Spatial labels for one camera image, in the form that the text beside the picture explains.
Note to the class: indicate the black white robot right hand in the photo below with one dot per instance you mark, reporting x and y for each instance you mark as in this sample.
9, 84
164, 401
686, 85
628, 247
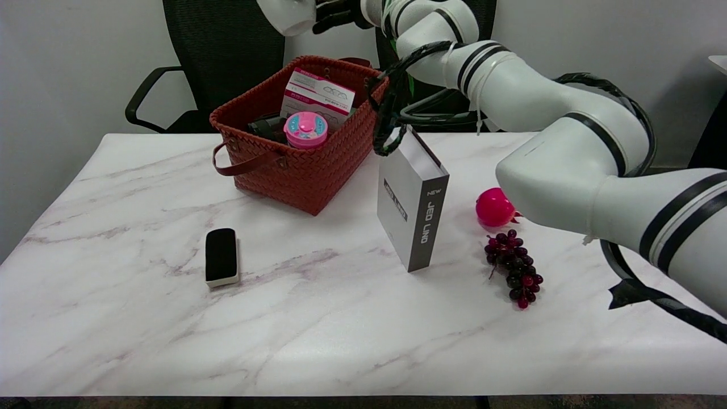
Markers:
341, 12

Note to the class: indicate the green potted plant white pot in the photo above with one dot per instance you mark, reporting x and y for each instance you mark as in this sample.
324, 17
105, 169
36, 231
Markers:
289, 17

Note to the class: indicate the black white board eraser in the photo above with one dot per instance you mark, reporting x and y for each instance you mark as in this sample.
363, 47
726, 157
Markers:
221, 255

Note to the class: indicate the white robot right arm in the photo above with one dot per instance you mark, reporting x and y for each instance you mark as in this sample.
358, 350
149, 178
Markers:
568, 159

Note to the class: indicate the brown woven storage basket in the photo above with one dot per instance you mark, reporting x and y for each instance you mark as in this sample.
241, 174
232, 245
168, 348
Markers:
301, 176

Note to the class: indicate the pink white cardboard box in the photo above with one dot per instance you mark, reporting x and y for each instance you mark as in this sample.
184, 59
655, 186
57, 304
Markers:
318, 94

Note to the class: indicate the black mesh office chair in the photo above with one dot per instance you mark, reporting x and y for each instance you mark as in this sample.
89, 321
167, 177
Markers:
227, 51
443, 128

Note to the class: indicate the pink round lidded container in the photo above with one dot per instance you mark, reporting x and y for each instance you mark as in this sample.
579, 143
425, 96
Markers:
305, 132

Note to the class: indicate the white grey upright box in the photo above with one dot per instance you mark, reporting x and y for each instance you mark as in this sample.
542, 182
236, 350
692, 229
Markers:
406, 193

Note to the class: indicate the pink toy pomegranate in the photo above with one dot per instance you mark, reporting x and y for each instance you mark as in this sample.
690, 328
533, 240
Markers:
493, 207

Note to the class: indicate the dark red grape bunch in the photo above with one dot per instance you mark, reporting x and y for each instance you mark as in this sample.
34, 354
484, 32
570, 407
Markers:
514, 264

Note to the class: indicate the white table corner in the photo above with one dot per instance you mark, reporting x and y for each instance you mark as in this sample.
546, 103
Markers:
720, 63

